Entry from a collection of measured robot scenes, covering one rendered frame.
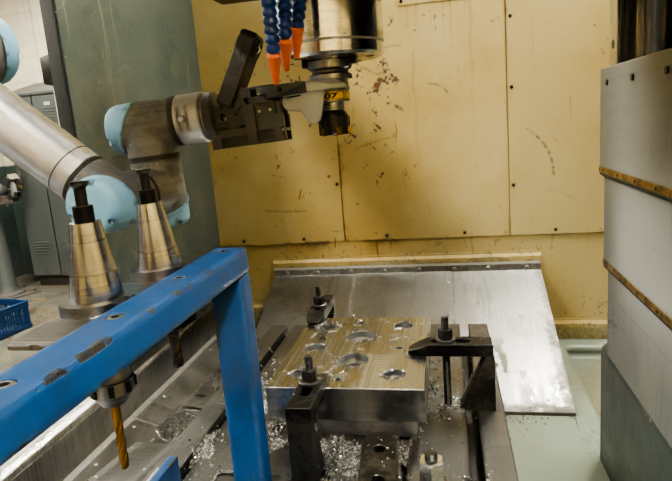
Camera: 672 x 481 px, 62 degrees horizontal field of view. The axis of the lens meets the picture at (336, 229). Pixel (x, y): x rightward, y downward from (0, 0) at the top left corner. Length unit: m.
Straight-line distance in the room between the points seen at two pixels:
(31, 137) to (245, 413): 0.44
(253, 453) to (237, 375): 0.10
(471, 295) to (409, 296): 0.19
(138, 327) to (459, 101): 1.50
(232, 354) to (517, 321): 1.17
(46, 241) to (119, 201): 5.43
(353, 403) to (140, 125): 0.51
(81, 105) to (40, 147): 0.60
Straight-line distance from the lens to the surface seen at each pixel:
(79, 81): 1.42
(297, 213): 1.91
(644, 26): 1.04
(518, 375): 1.59
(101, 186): 0.75
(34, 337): 0.49
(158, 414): 1.58
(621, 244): 1.01
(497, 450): 0.86
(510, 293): 1.81
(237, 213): 1.98
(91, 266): 0.51
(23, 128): 0.83
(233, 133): 0.85
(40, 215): 6.15
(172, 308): 0.49
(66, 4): 1.44
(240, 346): 0.67
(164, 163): 0.88
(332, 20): 0.77
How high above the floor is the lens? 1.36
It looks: 11 degrees down
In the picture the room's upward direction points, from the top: 5 degrees counter-clockwise
